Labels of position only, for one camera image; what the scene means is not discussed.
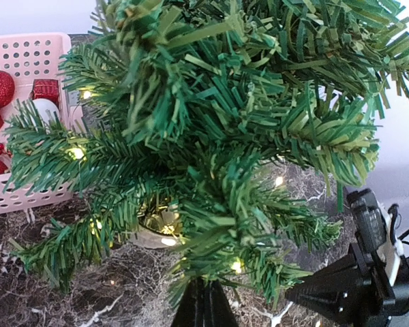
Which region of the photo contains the pink plastic basket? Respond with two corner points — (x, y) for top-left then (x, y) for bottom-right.
(0, 33), (88, 214)

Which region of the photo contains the red ball ornament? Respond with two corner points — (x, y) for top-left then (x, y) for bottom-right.
(0, 71), (16, 108)

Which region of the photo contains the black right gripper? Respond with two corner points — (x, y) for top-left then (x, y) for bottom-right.
(285, 243), (409, 326)

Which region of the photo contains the white ball ornament right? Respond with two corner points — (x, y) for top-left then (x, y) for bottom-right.
(32, 98), (60, 123)

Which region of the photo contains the red gift box ornament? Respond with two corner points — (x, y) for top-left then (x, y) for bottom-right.
(29, 78), (60, 106)

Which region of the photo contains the beige tree pot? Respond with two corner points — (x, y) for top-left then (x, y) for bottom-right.
(130, 196), (182, 249)

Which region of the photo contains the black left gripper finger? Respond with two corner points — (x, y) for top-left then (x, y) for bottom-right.
(171, 278), (239, 327)

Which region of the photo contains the small green christmas tree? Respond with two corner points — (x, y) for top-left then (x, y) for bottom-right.
(18, 1), (409, 303)

